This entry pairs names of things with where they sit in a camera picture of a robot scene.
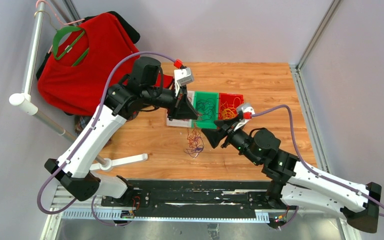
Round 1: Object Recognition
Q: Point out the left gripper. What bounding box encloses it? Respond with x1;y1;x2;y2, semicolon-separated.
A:
142;80;199;121

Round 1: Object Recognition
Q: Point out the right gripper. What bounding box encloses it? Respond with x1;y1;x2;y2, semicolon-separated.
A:
200;116;259;165

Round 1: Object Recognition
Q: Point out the yellow cable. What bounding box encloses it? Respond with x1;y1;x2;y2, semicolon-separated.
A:
220;96;243;121

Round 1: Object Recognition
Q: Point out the red cable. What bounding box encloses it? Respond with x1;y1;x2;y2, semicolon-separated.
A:
185;127;203;150

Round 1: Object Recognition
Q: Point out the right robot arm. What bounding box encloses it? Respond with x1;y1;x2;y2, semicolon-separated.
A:
202;119;382;234

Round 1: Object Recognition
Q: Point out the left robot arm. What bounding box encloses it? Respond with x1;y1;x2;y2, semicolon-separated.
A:
45;56;199;207

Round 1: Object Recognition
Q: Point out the white plastic bin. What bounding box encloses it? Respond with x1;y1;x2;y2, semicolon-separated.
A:
166;90;195;128

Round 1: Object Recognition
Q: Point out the green plastic bin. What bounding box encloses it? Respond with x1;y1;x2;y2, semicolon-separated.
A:
194;91;219;129

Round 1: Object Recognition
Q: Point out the red plastic bin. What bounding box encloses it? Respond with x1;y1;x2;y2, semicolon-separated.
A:
218;92;244;120

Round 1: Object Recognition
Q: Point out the plaid shirt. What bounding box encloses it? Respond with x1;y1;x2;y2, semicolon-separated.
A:
74;115;92;135

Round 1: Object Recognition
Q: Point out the red t-shirt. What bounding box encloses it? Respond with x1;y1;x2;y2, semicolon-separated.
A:
36;12;176;117

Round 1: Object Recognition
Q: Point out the green clothes hanger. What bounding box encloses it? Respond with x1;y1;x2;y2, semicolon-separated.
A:
51;26;90;67

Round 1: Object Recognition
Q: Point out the white clothes rack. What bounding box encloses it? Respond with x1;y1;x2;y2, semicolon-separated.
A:
9;0;148;172

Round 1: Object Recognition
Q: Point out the pink clothes hanger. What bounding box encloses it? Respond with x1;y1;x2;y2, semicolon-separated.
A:
34;0;87;54

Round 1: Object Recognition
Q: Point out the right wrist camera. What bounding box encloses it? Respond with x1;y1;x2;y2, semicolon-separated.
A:
233;103;255;131

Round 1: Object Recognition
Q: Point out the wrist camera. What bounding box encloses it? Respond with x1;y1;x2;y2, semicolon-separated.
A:
174;67;194;97
233;103;255;131

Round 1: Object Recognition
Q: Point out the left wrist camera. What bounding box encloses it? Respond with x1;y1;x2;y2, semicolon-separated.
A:
174;67;194;97

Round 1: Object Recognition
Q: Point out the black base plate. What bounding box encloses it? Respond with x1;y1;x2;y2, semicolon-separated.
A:
98;179;296;220

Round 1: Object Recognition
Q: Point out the aluminium frame rail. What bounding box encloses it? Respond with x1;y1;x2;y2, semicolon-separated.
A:
288;0;355;226

